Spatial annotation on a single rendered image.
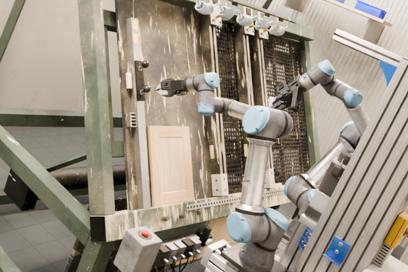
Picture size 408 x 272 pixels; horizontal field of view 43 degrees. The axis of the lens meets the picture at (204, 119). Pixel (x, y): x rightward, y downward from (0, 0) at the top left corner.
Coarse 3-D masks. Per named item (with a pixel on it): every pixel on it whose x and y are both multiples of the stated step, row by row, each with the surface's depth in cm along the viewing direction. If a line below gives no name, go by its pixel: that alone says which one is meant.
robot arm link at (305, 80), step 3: (306, 72) 238; (303, 75) 237; (306, 75) 235; (300, 78) 237; (303, 78) 236; (306, 78) 235; (309, 78) 234; (300, 81) 237; (303, 81) 235; (306, 81) 235; (309, 81) 234; (303, 84) 235; (306, 84) 235; (309, 84) 235; (312, 84) 235; (306, 87) 236; (309, 87) 236; (312, 87) 237
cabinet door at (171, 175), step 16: (160, 128) 268; (176, 128) 278; (160, 144) 267; (176, 144) 277; (160, 160) 266; (176, 160) 276; (160, 176) 264; (176, 176) 274; (160, 192) 263; (176, 192) 272; (192, 192) 283
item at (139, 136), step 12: (132, 24) 258; (132, 36) 257; (132, 48) 256; (132, 60) 256; (132, 72) 256; (132, 84) 256; (132, 96) 256; (132, 108) 256; (144, 120) 257; (144, 132) 256; (144, 144) 255; (144, 156) 254; (144, 168) 253; (144, 180) 252; (144, 192) 251; (144, 204) 250
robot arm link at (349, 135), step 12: (348, 132) 262; (336, 144) 264; (348, 144) 260; (324, 156) 264; (336, 156) 261; (312, 168) 264; (324, 168) 261; (288, 180) 265; (300, 180) 261; (312, 180) 260; (288, 192) 262; (300, 192) 256
